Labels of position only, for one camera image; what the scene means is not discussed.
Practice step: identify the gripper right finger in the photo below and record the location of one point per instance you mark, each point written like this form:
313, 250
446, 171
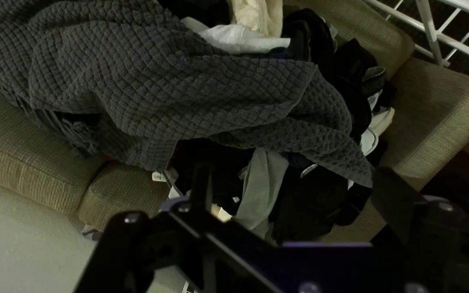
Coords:
442, 244

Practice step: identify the light grey garment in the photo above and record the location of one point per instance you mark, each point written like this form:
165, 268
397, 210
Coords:
261, 191

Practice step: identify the beige fabric sofa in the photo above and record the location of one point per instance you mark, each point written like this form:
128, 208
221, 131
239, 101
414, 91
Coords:
23, 162

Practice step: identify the white garment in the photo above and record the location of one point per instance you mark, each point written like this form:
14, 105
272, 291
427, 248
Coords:
238, 38
375, 130

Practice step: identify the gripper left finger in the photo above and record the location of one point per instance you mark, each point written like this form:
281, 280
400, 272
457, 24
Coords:
136, 244

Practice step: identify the cream fluffy blanket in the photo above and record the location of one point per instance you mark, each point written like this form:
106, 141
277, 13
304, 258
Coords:
259, 16

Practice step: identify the heap of black clothes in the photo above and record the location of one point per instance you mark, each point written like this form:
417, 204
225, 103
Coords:
312, 203

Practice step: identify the dark grey waffle knit blanket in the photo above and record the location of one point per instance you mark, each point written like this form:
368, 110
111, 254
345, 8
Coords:
157, 81

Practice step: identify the white metal rack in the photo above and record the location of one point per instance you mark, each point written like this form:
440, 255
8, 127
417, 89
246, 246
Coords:
434, 28

